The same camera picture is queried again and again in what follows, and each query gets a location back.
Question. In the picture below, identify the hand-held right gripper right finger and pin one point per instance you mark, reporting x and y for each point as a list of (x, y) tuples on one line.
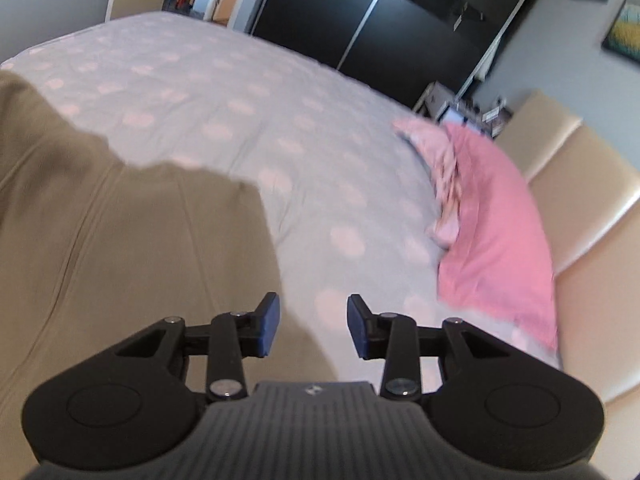
[(356, 326)]

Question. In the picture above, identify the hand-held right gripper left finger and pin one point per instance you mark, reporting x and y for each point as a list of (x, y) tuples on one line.
[(269, 326)]

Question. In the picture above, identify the beige garment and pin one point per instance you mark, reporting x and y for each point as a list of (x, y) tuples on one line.
[(100, 260)]

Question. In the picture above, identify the light pink patterned pillow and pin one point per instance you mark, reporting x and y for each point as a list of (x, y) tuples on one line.
[(440, 180)]

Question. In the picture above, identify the polka dot bed cover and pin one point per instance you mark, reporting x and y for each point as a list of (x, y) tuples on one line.
[(250, 110)]

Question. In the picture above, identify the white nightstand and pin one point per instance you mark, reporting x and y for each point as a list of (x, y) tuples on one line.
[(440, 102)]

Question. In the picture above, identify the cream padded headboard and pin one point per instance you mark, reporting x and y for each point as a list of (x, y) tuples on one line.
[(590, 240)]

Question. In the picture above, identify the black wardrobe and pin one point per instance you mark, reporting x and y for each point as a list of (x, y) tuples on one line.
[(390, 30)]

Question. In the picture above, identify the framed wall picture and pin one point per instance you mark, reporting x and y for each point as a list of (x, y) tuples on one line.
[(625, 32)]

